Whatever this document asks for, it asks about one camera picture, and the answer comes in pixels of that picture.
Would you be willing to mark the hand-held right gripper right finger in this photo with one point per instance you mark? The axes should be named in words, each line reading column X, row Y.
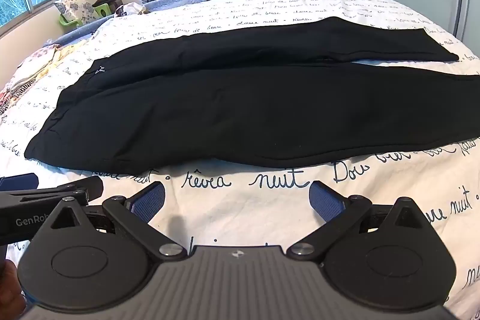
column 326, row 203

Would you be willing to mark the black pants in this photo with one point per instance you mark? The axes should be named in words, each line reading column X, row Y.
column 225, row 110

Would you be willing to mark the colourful floral quilt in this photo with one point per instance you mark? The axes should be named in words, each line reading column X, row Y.
column 33, row 69

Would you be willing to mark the white script-printed bed sheet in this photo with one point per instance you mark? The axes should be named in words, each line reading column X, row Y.
column 232, row 209

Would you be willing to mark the floral print pillow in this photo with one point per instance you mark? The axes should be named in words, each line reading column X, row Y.
column 75, row 7

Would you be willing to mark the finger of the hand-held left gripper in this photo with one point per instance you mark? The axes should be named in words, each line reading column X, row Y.
column 18, row 182
column 88, row 187

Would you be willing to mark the green plastic container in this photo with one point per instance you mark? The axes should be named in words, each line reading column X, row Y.
column 101, row 10

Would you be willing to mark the light blue blanket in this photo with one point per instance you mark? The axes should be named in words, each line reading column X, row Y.
column 168, row 1

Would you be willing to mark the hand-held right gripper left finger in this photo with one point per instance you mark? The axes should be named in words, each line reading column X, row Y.
column 148, row 203

